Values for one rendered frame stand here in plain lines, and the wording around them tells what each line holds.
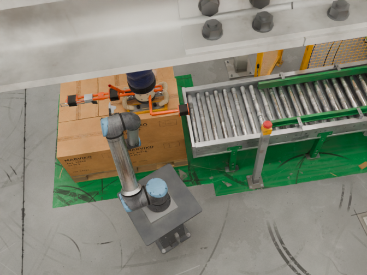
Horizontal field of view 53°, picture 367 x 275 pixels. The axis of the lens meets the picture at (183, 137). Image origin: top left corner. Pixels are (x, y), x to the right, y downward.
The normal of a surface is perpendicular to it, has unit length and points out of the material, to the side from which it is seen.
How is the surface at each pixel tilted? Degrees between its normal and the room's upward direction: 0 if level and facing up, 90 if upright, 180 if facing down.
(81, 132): 0
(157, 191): 10
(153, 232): 0
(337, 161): 0
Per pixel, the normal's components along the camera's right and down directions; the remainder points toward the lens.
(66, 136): -0.07, -0.53
